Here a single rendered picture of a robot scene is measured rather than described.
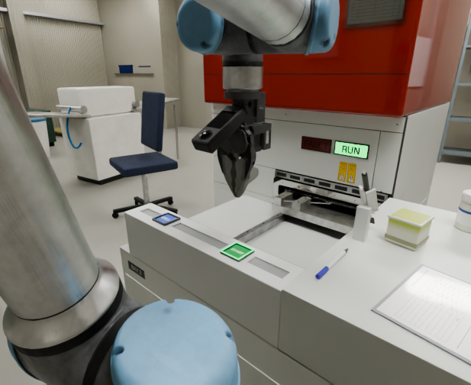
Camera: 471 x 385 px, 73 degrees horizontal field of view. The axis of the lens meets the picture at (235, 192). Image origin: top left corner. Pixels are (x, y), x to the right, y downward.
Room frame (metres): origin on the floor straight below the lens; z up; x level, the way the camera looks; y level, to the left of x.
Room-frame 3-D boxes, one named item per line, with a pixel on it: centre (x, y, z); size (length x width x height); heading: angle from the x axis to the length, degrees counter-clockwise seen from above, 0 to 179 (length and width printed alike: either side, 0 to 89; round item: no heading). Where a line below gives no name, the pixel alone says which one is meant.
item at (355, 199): (1.10, -0.33, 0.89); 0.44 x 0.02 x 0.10; 49
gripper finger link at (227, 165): (0.65, 0.00, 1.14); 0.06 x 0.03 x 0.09; 139
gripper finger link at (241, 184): (0.63, -0.03, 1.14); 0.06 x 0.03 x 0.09; 139
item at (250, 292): (0.71, 0.09, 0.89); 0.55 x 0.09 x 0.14; 49
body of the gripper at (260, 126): (0.64, -0.02, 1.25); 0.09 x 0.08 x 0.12; 139
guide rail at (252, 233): (0.97, -0.07, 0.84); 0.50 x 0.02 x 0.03; 139
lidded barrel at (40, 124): (5.34, 3.44, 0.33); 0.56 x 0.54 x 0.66; 56
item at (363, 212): (0.69, -0.31, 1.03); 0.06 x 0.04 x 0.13; 139
